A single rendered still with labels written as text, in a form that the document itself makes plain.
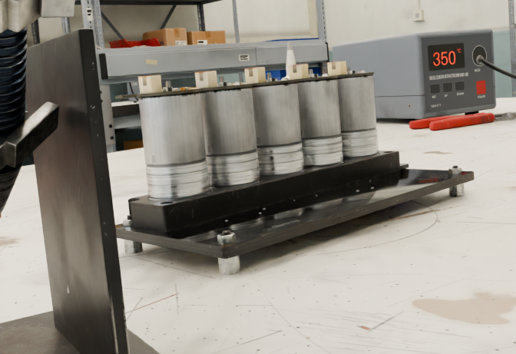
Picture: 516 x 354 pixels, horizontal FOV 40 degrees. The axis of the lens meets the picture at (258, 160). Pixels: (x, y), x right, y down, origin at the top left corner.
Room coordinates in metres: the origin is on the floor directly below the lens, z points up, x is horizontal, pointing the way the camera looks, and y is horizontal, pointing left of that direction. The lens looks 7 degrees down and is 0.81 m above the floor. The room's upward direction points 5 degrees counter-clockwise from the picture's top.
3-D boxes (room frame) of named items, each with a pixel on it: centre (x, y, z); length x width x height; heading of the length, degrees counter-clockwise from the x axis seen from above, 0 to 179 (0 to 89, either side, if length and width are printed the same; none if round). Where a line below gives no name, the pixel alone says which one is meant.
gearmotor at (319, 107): (0.33, -0.03, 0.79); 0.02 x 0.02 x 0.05
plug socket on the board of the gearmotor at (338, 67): (0.35, -0.04, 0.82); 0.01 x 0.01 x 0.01; 43
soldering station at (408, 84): (0.82, -0.19, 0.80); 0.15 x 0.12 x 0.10; 29
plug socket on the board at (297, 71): (0.33, -0.02, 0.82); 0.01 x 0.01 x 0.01; 43
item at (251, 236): (0.30, -0.02, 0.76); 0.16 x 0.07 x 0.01; 133
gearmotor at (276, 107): (0.32, -0.01, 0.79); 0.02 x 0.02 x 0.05
